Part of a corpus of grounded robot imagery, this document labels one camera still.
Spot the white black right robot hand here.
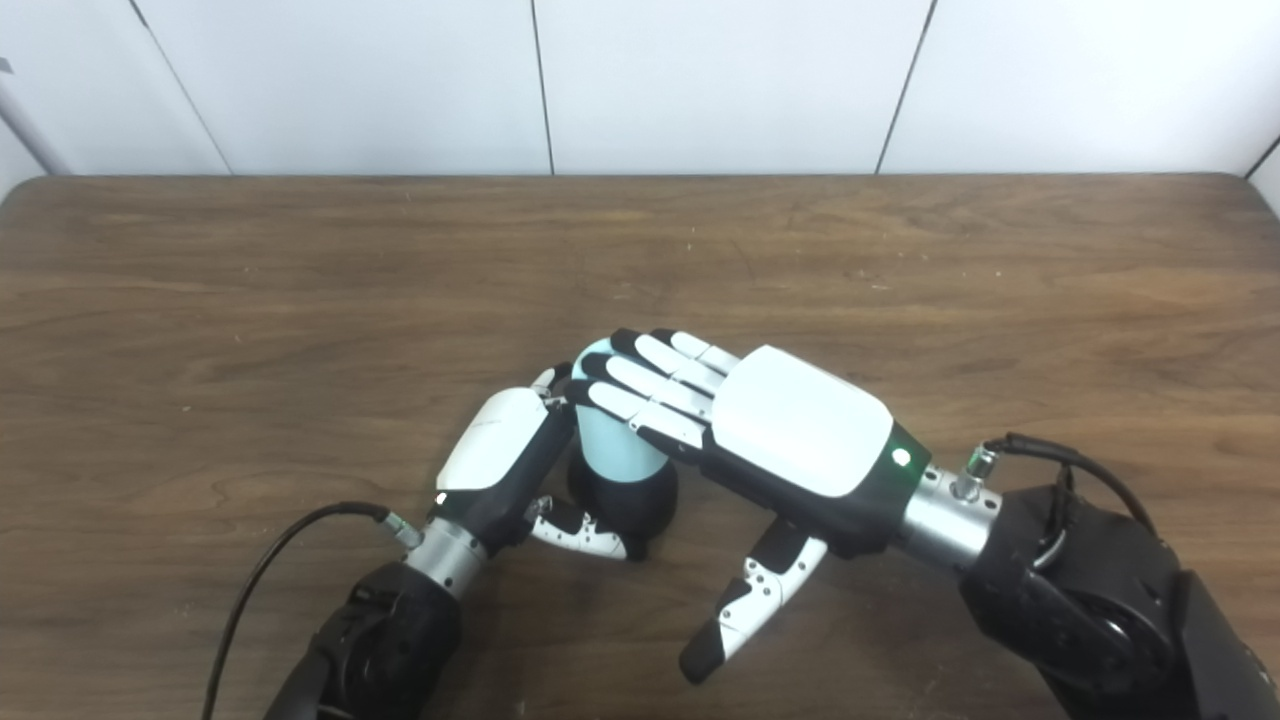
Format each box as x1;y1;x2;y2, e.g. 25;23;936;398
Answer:
565;328;931;686

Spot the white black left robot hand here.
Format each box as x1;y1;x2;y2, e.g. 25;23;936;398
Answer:
428;362;631;561

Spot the light blue cup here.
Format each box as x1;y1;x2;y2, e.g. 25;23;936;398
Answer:
570;338;669;483

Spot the black cup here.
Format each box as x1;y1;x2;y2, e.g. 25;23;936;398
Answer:
566;455;679;563

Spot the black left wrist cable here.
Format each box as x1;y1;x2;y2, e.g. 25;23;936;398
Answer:
200;500;426;720

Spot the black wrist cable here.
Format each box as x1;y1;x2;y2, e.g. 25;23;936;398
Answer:
200;500;426;720
960;432;1161;546

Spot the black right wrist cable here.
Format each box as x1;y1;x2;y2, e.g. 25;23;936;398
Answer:
960;432;1161;546

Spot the white corner post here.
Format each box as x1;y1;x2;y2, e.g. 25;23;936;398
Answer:
0;75;71;176

